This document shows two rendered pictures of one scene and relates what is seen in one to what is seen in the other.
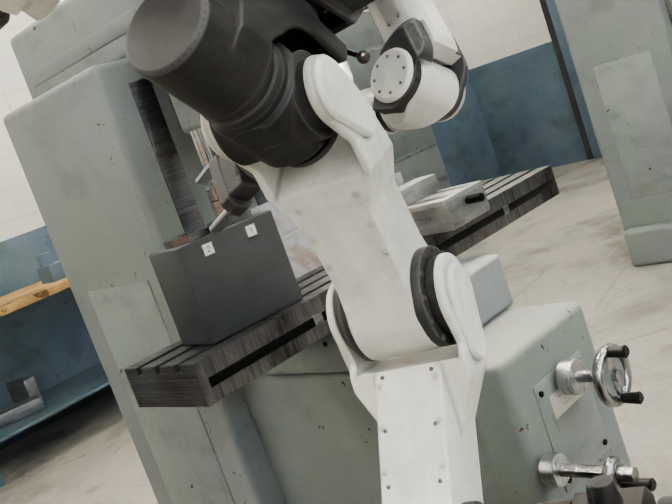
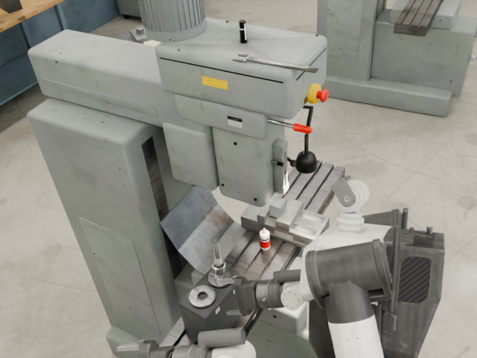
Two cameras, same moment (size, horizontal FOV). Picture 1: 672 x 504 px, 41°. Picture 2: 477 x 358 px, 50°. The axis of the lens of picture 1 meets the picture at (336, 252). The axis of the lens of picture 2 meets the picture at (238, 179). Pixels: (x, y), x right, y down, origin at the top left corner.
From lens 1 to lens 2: 1.42 m
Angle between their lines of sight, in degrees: 33
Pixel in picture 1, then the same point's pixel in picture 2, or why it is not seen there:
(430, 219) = (303, 241)
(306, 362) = not seen: hidden behind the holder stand
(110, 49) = (125, 111)
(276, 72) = not seen: outside the picture
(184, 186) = (162, 194)
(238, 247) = (228, 301)
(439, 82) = not seen: hidden behind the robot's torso
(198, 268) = (212, 322)
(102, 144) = (119, 177)
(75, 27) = (97, 84)
